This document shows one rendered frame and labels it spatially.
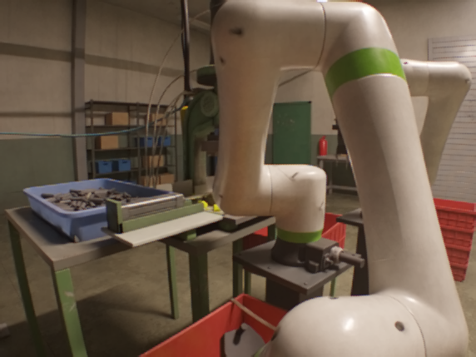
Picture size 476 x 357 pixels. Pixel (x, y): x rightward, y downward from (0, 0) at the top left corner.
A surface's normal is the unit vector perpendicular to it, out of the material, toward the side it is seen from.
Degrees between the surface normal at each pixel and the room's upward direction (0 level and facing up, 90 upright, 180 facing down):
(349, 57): 72
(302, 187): 89
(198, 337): 90
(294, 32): 106
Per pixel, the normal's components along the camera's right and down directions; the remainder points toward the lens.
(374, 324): 0.38, -0.81
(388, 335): 0.42, -0.65
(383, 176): -0.71, -0.19
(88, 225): 0.77, 0.25
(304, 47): 0.11, 0.69
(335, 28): -0.02, 0.23
